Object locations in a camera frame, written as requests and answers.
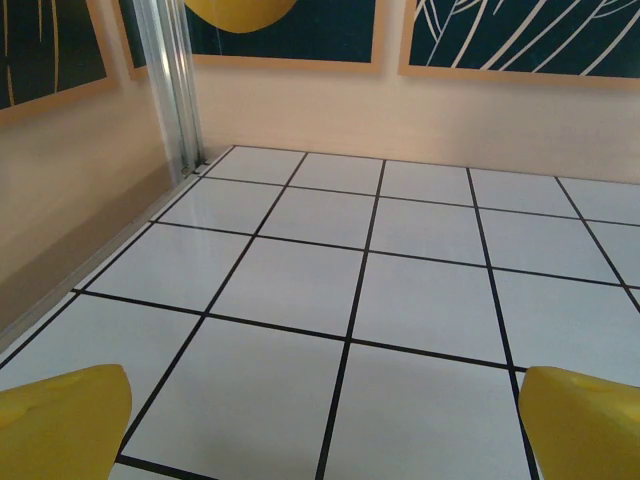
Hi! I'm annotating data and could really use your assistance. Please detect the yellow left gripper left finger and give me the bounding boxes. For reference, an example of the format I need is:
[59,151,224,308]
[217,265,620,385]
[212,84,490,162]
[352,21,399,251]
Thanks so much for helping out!
[0,363,133,480]

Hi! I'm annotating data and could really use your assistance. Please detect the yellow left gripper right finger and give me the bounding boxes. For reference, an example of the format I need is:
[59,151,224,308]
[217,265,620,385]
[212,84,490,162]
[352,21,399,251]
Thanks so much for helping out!
[517,365,640,480]

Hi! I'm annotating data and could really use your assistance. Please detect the aluminium corner post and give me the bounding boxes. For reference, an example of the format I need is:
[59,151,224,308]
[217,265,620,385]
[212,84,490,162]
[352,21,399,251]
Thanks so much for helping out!
[132,0,211,177]

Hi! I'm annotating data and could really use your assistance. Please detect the narrow dark framed wall panel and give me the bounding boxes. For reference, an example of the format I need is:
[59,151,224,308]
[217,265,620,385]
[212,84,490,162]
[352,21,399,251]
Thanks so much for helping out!
[115,0,151,81]

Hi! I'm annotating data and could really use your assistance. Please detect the wall panel circle and leaves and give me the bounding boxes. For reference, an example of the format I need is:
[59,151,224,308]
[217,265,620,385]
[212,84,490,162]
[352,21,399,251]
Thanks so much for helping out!
[398,0,640,91]

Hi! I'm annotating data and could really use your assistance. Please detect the wall panel with yellow ellipse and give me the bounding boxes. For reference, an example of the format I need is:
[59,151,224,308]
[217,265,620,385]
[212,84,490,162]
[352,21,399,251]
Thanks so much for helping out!
[184,0,386,76]

